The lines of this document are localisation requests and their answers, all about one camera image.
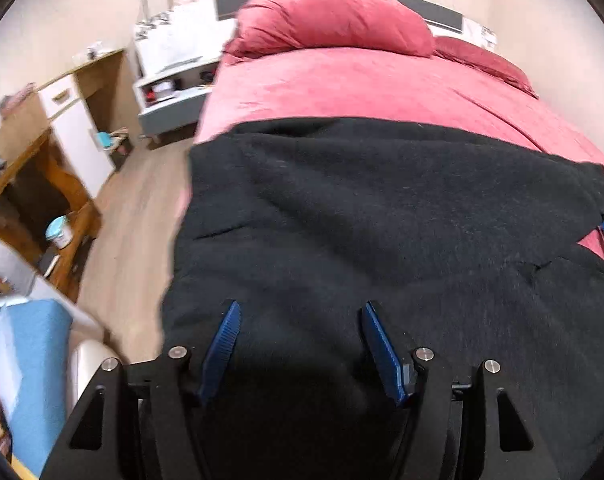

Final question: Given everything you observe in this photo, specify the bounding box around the large pink pillow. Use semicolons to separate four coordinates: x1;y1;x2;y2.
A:
223;0;435;63

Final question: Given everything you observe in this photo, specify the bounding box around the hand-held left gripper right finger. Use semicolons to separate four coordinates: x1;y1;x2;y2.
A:
359;301;550;480

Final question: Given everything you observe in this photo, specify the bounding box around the blue cloth on chair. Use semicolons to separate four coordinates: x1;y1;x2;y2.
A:
0;299;73;478

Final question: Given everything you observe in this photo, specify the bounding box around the pink cloth item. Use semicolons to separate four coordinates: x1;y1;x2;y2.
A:
0;82;37;113

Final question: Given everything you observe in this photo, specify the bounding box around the white grey nightstand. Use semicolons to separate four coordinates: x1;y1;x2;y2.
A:
134;55;220;146

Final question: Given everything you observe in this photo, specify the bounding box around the bed with pink sheet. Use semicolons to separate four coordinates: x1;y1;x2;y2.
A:
179;45;604;271

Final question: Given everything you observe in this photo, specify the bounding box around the wooden cabinet with white doors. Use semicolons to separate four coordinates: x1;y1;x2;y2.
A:
36;49;132;201

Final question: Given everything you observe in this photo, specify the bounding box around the black knit garment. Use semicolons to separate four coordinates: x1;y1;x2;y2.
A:
162;117;604;480

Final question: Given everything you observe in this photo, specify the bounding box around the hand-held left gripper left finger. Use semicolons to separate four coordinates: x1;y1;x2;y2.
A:
39;300;243;480

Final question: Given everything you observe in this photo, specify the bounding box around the grey white headboard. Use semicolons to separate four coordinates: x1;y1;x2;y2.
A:
214;0;468;36

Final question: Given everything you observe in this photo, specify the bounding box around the white teal mug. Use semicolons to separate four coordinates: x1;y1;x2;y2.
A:
46;215;75;250

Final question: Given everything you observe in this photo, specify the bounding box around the wooden desk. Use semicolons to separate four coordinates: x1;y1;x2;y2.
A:
0;92;102;303

